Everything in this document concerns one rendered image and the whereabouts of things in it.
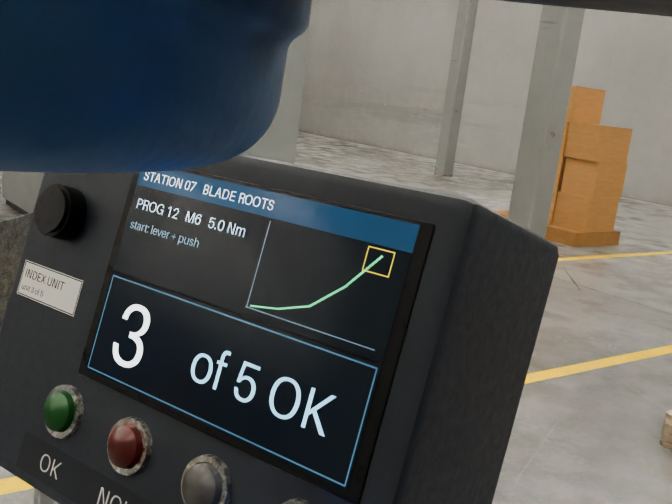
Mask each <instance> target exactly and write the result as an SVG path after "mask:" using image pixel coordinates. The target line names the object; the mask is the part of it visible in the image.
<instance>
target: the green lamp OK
mask: <svg viewBox="0 0 672 504"><path fill-rule="evenodd" d="M83 415H84V404H83V399H82V396H81V394H80V392H79V390H78V389H77V388H76V387H75V386H73V385H70V384H63V385H59V386H56V387H55V388H54V389H52V391H51V392H50V393H49V395H48V397H47V399H46V401H45V404H44V408H43V418H44V422H45V426H46V428H47V430H48V432H49V433H50V434H51V435H52V436H53V437H56V438H61V439H67V438H70V437H72V436H73V435H74V434H75V433H76V432H77V431H78V429H79V427H80V425H81V423H82V420H83Z"/></svg>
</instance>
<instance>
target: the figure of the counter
mask: <svg viewBox="0 0 672 504"><path fill-rule="evenodd" d="M181 299H182V296H181V295H178V294H175V293H172V292H170V291H167V290H164V289H161V288H158V287H155V286H152V285H149V284H147V283H144V282H141V281H138V280H135V279H132V278H129V277H127V276H124V275H121V274H118V273H115V272H112V274H111V278H110V281H109V285H108V289H107V292H106V296H105V299H104V303H103V307H102V310H101V314H100V317H99V321H98V324H97V328H96V332H95V335H94V339H93V342H92V346H91V349H90V353H89V357H88V360H87V364H86V367H85V369H86V370H88V371H90V372H93V373H95V374H97V375H99V376H101V377H103V378H105V379H108V380H110V381H112V382H114V383H116V384H118V385H120V386H122V387H125V388H127V389H129V390H131V391H133V392H135V393H137V394H140V395H142V396H144V397H146V398H148V399H150V400H152V401H153V400H154V396H155V393H156V389H157V386H158V382H159V379H160V375H161V371H162V368H163V364H164V361H165V357H166V353H167V350H168V346H169V343H170V339H171V335H172V332H173V328H174V325H175V321H176V317H177V314H178V310H179V307H180V303H181Z"/></svg>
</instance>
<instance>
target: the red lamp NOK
mask: <svg viewBox="0 0 672 504"><path fill-rule="evenodd" d="M107 453H108V458H109V461H110V464H111V466H112V467H113V468H114V470H115V471H116V472H118V473H119V474H122V475H126V476H134V475H137V474H139V473H141V472H142V471H143V470H144V469H145V468H146V466H147V464H148V463H149V460H150V458H151V453H152V436H151V433H150V430H149V428H148V426H147V424H146V423H145V422H144V421H143V420H141V419H140V418H138V417H127V418H123V419H121V420H119V421H118V422H117V423H116V424H115V425H114V426H113V428H112V429H111V431H110V434H109V437H108V442H107Z"/></svg>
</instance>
